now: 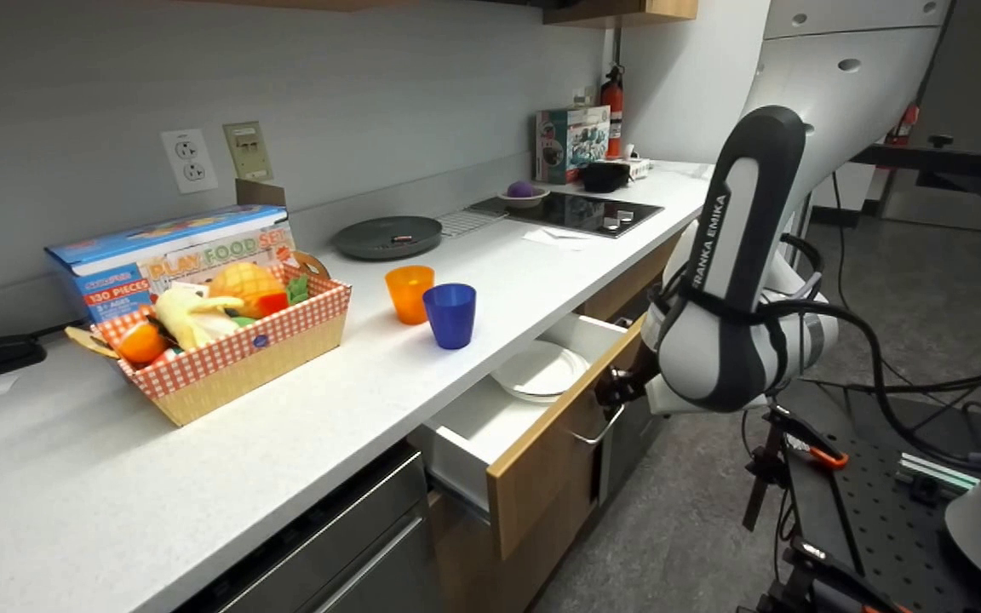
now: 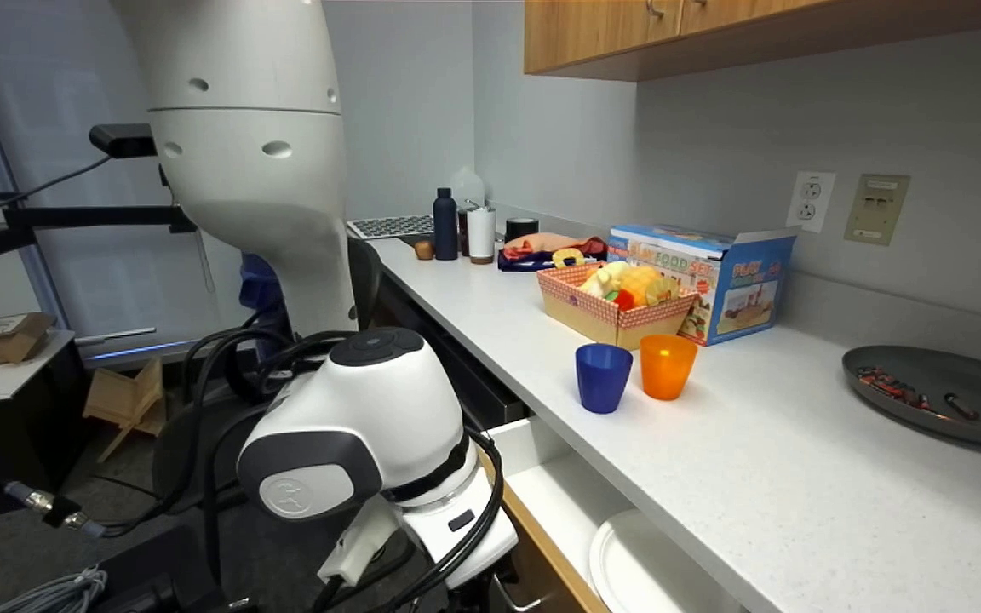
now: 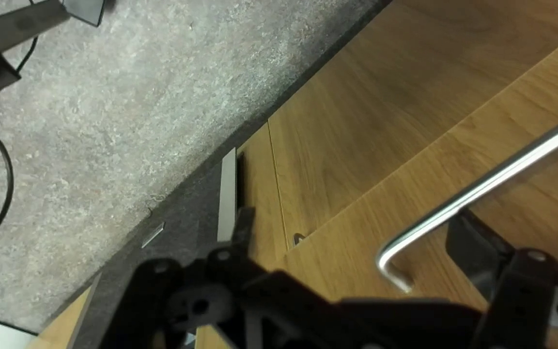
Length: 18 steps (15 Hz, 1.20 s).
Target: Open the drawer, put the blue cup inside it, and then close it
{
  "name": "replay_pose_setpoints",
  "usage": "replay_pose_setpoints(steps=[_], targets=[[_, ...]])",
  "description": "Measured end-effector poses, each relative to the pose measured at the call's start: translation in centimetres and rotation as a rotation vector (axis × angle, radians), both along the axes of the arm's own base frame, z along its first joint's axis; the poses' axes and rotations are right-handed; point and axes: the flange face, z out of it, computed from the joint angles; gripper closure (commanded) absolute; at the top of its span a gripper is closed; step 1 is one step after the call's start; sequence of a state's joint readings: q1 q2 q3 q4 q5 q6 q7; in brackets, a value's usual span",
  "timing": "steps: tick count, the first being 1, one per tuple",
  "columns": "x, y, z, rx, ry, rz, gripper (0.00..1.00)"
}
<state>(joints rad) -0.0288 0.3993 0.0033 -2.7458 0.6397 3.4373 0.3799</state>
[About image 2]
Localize silver metal bracket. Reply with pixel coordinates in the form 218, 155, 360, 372
0, 567, 109, 613

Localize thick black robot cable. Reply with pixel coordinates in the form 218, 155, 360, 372
0, 316, 510, 613

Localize wooden front drawer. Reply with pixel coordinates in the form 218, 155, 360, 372
475, 408, 782, 613

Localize small cardboard box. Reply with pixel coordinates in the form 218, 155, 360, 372
0, 310, 54, 372

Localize navy bottle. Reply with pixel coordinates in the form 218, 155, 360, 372
428, 184, 465, 261

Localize pale yellow toy banana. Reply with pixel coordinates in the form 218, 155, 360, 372
576, 261, 631, 304

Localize white wall outlet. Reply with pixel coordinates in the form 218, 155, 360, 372
782, 167, 840, 239

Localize wooden wall cabinet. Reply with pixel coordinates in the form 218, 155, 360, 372
521, 0, 981, 81

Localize small black jar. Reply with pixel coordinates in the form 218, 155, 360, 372
501, 214, 542, 246

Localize yellow toy pineapple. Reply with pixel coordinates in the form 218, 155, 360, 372
614, 261, 687, 313

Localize blue toy food box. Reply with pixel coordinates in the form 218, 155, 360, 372
605, 221, 801, 347

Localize dark grey round plate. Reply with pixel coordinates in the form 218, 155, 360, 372
838, 345, 981, 458

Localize orange plastic cup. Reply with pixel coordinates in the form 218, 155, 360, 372
638, 330, 703, 407

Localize reddish sticks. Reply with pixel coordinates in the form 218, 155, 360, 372
854, 363, 981, 427

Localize large pale window panel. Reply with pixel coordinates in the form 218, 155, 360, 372
0, 0, 247, 367

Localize blue plastic object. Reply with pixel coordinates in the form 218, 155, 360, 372
234, 252, 289, 333

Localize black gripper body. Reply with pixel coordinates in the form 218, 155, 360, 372
432, 559, 544, 613

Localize folded brown cardboard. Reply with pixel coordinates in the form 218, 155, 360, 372
80, 358, 172, 439

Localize metal wire rack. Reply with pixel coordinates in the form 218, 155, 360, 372
349, 214, 437, 246

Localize beige wall switch plate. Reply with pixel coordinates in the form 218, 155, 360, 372
840, 172, 913, 248

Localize blue plastic cup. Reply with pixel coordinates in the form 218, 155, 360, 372
574, 341, 638, 414

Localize black camera stand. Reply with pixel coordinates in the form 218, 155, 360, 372
0, 118, 199, 277

